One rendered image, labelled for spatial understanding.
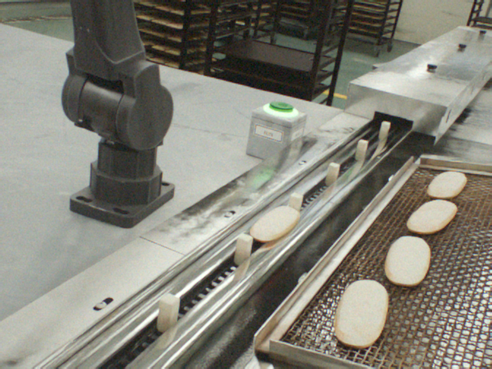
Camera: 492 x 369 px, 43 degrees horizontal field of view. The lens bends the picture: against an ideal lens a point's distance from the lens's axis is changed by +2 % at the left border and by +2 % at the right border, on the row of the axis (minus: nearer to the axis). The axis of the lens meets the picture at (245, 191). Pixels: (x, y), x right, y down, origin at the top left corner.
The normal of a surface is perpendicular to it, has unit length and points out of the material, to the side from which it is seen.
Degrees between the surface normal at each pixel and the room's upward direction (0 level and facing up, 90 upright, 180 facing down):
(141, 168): 90
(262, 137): 90
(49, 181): 0
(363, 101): 90
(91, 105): 81
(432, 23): 90
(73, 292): 0
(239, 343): 0
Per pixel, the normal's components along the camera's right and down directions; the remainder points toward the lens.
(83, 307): 0.15, -0.90
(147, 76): 0.82, 0.34
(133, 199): 0.40, 0.43
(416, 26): -0.45, 0.31
